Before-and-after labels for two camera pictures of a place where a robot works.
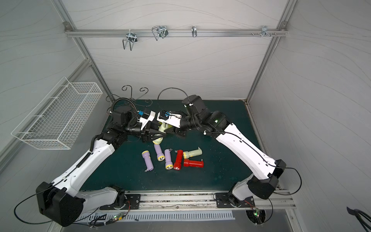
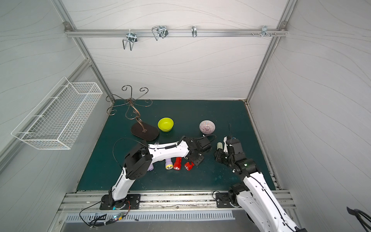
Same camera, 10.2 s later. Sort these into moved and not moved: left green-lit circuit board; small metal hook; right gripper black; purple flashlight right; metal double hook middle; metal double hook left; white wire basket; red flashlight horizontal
Moved: right gripper black; red flashlight horizontal
Not moved: metal double hook middle; left green-lit circuit board; small metal hook; metal double hook left; purple flashlight right; white wire basket
